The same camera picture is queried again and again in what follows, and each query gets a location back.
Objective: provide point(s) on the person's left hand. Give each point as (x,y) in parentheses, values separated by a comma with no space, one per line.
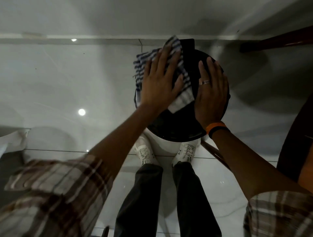
(156,88)

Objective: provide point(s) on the person's right hand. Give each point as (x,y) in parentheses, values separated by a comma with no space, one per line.
(211,102)

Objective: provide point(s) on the person's left thumb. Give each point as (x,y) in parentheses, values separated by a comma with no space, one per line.
(178,85)

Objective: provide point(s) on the person's left little finger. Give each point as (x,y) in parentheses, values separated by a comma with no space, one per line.
(147,73)

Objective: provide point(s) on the person's left middle finger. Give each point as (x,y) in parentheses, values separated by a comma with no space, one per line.
(167,59)

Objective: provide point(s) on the person's right middle finger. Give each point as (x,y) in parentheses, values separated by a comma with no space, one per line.
(211,72)

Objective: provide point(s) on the person's right little finger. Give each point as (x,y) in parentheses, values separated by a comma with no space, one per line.
(225,81)

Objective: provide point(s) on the blue white striped cloth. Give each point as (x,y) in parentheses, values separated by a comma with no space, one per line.
(182,97)

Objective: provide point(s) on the black round stool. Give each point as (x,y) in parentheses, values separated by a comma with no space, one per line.
(178,124)

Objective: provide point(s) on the person's left forearm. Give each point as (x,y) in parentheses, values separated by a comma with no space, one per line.
(117,136)

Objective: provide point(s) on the person's right forearm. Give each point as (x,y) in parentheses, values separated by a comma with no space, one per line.
(247,161)

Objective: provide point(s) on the orange wristband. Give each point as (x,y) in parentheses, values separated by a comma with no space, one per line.
(215,126)

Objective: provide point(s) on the black wristband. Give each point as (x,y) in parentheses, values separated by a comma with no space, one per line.
(220,130)

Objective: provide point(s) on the brown wooden furniture leg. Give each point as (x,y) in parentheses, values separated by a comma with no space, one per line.
(276,40)

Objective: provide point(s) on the white lace-up sneaker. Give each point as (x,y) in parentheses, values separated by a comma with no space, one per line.
(144,153)
(184,153)

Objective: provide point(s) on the dark wooden furniture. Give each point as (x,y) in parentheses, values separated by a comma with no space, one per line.
(293,146)

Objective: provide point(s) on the dark grey trousers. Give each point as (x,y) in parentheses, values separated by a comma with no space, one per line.
(141,200)

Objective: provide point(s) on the brown plaid shirt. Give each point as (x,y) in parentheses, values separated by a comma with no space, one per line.
(53,195)

